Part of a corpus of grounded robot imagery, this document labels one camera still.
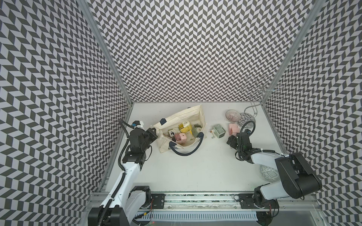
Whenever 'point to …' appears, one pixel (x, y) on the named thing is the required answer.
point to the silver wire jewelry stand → (258, 90)
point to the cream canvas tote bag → (166, 129)
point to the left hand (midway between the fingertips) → (156, 129)
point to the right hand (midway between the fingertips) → (233, 142)
